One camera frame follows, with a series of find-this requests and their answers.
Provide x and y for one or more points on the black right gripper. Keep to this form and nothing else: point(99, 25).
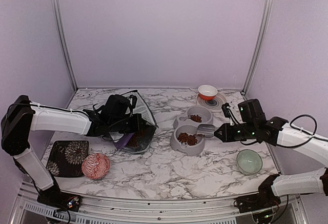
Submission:
point(226, 137)

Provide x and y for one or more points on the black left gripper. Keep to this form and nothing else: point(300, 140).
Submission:
point(137, 126)

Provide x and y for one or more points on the silver metal scoop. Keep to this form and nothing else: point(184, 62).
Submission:
point(205, 130)

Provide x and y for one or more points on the purple puppy food bag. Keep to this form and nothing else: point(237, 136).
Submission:
point(124, 105)

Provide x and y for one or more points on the grey double pet bowl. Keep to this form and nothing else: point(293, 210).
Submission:
point(183, 124)

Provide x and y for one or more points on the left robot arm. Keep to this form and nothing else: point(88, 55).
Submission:
point(24, 116)

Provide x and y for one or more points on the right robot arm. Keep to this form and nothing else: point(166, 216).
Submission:
point(280, 132)

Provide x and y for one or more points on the brown kibble inside bag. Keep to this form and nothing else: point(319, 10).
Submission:
point(133, 142)

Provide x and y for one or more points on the spiral pattern ceramic plate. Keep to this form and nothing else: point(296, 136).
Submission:
point(213, 105)

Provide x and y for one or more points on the brown kibble in back bowl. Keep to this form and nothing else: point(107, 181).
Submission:
point(196, 118)

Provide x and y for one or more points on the brown kibble in bowl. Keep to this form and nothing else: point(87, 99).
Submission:
point(187, 139)
point(196, 118)

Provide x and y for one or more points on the brown kibble in front bowl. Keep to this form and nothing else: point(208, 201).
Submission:
point(187, 139)

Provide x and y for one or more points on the pale green glass bowl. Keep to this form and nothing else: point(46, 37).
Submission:
point(249, 162)

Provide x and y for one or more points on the orange white ceramic bowl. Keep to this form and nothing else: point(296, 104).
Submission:
point(207, 92)

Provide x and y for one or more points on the red patterned ceramic bowl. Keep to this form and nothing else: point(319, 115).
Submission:
point(95, 166)

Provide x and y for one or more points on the black floral square plate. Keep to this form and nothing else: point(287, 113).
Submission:
point(66, 158)

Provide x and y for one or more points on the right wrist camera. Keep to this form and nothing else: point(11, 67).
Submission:
point(226, 111)

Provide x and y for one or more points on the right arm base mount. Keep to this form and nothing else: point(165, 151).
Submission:
point(265, 197)

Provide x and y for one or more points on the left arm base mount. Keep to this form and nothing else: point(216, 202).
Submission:
point(54, 197)

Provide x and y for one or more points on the aluminium front frame rail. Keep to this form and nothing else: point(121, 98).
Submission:
point(96, 209)

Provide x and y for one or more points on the aluminium right corner post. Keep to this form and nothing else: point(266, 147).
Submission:
point(264, 23)

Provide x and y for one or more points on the aluminium corner post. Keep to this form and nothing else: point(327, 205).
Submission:
point(63, 44)
point(264, 23)

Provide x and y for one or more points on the aluminium left corner post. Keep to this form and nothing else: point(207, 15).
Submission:
point(63, 44)

